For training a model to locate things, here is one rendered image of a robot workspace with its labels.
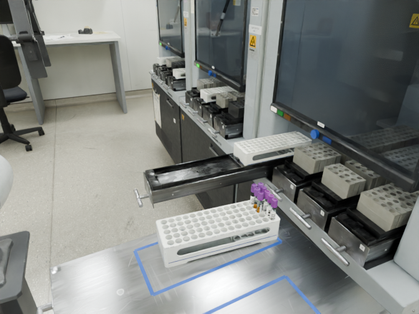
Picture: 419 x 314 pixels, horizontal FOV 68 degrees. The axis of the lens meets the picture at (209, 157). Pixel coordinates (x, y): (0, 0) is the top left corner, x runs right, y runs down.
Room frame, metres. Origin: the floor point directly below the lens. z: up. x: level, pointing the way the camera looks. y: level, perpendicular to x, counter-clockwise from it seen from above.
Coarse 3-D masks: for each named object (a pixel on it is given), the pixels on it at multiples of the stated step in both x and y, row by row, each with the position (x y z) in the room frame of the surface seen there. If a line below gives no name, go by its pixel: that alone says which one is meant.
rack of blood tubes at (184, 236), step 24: (192, 216) 0.62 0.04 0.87; (216, 216) 0.62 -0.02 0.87; (240, 216) 0.62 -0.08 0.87; (264, 216) 0.62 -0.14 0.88; (168, 240) 0.53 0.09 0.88; (192, 240) 0.53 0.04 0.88; (216, 240) 0.58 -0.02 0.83; (240, 240) 0.56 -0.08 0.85; (264, 240) 0.59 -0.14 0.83; (168, 264) 0.50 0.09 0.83
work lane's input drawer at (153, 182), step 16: (208, 160) 1.03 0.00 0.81; (224, 160) 1.04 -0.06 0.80; (272, 160) 1.02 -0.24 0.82; (144, 176) 0.93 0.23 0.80; (160, 176) 0.92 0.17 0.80; (176, 176) 0.92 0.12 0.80; (192, 176) 0.92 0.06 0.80; (208, 176) 0.91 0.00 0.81; (224, 176) 0.93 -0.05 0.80; (240, 176) 0.95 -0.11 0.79; (256, 176) 0.98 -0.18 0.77; (160, 192) 0.83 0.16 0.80; (176, 192) 0.86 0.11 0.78; (192, 192) 0.88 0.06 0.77
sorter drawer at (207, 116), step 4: (204, 108) 1.62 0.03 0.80; (208, 108) 1.58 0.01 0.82; (212, 108) 1.58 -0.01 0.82; (204, 112) 1.62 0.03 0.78; (208, 112) 1.56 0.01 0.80; (212, 112) 1.53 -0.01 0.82; (216, 112) 1.53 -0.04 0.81; (220, 112) 1.54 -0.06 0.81; (204, 116) 1.62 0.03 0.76; (208, 116) 1.56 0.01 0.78; (212, 116) 1.51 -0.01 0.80; (200, 120) 1.57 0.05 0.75; (208, 120) 1.56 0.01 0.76; (212, 120) 1.51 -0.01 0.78; (204, 124) 1.52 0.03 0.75; (212, 124) 1.51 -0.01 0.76
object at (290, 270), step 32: (288, 224) 0.65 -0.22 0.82; (96, 256) 0.54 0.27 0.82; (128, 256) 0.54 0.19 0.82; (160, 256) 0.54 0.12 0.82; (224, 256) 0.54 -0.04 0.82; (256, 256) 0.54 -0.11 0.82; (288, 256) 0.54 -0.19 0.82; (320, 256) 0.54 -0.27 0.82; (64, 288) 0.44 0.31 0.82; (96, 288) 0.45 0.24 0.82; (128, 288) 0.45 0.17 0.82; (160, 288) 0.45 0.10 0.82; (192, 288) 0.45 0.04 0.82; (224, 288) 0.45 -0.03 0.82; (256, 288) 0.45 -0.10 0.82; (288, 288) 0.45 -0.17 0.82; (320, 288) 0.45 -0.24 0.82; (352, 288) 0.45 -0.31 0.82
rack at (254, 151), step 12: (240, 144) 1.06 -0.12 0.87; (252, 144) 1.06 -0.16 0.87; (264, 144) 1.06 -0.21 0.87; (276, 144) 1.07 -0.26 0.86; (288, 144) 1.07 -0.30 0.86; (300, 144) 1.07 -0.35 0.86; (240, 156) 1.01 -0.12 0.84; (252, 156) 0.99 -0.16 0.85; (264, 156) 1.06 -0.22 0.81; (276, 156) 1.03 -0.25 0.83
